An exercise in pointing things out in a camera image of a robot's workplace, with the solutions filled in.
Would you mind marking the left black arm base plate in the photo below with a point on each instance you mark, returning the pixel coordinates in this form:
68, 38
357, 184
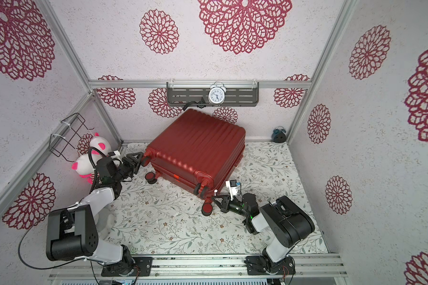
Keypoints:
142, 265

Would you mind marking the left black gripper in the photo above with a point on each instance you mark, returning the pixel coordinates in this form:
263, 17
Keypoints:
129, 156

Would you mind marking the grey metal wall shelf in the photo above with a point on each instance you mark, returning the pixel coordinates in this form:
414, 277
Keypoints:
196, 95

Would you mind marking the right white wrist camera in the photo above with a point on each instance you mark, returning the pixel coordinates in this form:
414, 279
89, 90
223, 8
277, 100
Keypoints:
234, 188

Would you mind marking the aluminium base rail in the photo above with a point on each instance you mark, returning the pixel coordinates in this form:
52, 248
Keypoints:
229, 269

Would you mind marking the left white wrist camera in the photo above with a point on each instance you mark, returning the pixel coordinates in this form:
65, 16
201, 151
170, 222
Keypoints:
115, 155

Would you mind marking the upper white pink plush toy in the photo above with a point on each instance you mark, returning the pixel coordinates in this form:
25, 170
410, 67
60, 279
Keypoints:
100, 144

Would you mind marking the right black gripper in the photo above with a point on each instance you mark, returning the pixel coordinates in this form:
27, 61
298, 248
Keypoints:
229, 204

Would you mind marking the floral patterned table mat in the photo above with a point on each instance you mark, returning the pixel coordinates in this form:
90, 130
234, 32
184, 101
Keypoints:
165, 219

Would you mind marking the red hard-shell suitcase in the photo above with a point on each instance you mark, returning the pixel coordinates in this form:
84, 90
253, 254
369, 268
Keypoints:
198, 153

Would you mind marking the white alarm clock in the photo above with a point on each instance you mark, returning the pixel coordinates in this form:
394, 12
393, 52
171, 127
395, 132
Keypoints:
217, 94

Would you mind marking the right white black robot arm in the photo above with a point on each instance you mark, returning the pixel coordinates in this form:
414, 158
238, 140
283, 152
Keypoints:
288, 222

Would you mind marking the white pink plush toy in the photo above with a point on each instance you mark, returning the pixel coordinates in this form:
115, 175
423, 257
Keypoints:
100, 144
84, 168

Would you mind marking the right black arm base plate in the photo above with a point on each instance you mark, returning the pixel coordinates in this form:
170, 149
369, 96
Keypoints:
260, 265

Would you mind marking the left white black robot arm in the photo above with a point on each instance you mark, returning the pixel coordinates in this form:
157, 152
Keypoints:
72, 232

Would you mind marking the small teal black device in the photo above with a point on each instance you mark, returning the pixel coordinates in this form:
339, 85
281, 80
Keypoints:
279, 135

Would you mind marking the lower white pink plush toy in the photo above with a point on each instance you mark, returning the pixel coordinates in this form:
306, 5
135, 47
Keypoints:
84, 168

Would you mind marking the black wire wall basket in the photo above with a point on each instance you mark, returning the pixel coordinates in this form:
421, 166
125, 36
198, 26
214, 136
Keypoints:
73, 140

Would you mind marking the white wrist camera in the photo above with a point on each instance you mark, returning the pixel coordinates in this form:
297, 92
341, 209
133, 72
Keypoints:
115, 155
234, 188

